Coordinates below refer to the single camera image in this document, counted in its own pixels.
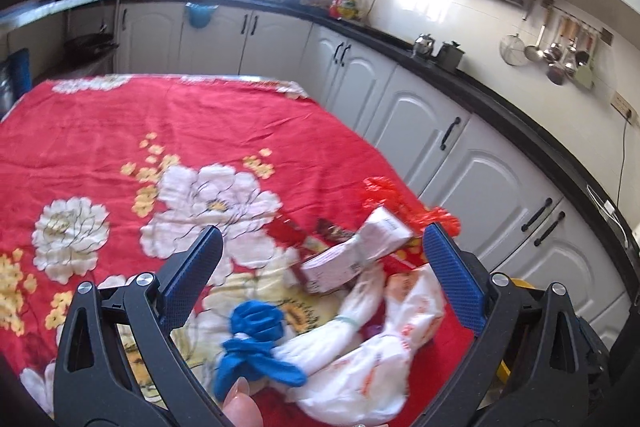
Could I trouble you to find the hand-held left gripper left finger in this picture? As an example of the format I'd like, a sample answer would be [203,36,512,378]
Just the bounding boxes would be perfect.
[52,225,223,427]

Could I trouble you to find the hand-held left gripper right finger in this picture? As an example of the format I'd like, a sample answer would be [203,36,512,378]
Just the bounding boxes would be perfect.
[414,222,626,427]

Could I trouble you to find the crushed white pink carton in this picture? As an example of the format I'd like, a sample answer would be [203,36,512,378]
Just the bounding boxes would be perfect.
[300,206,415,294]

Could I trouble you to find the white plastic bag orange print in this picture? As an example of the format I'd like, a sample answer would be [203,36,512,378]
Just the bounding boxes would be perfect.
[272,264,447,425]

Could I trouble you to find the person's left hand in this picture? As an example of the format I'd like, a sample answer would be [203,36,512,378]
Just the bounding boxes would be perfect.
[221,376,264,427]

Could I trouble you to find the red plastic bag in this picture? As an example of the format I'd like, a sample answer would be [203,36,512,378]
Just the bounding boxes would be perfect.
[361,177,461,238]

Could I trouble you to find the dark snack wrapper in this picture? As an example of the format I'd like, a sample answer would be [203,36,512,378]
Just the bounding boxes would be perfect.
[315,218,358,242]

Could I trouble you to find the red floral tablecloth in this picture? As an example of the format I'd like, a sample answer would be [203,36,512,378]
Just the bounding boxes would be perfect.
[0,74,481,427]

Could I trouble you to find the white lower kitchen cabinets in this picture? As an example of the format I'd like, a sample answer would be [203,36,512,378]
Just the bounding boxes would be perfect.
[117,0,636,348]

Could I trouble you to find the black kitchen countertop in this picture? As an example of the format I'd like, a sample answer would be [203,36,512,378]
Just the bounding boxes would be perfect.
[117,0,640,308]

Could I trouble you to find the black pot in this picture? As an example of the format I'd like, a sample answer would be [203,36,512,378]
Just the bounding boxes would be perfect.
[436,41,466,72]

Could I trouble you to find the steel ladle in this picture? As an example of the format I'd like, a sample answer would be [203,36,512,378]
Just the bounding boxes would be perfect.
[546,57,568,86]
[542,19,563,64]
[524,23,547,62]

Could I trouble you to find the steel kettle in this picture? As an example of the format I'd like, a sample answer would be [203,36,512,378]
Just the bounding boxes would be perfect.
[412,33,437,58]

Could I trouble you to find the steel spatula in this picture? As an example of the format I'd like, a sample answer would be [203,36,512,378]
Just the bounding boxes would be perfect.
[575,52,596,90]

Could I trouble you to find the black wok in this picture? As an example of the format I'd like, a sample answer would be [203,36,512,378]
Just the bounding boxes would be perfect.
[64,33,118,58]

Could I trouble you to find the blue hanging basin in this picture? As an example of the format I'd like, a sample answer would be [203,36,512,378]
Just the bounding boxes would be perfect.
[184,2,218,29]

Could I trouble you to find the blue bundle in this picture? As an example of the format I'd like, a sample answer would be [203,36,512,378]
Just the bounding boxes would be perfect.
[0,49,32,118]

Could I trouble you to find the red yellow container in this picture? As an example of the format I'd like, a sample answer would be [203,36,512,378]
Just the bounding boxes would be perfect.
[330,0,368,20]

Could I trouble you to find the thin black cable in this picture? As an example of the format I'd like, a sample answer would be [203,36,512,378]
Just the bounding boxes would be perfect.
[616,117,632,228]

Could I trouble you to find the round wire strainer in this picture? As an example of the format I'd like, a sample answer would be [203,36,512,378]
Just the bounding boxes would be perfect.
[500,34,528,66]

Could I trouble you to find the wall power outlet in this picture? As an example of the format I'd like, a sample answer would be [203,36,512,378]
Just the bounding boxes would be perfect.
[612,93,640,125]

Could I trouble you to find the wall utensil rail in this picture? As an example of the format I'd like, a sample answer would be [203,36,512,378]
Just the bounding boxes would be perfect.
[542,0,615,44]

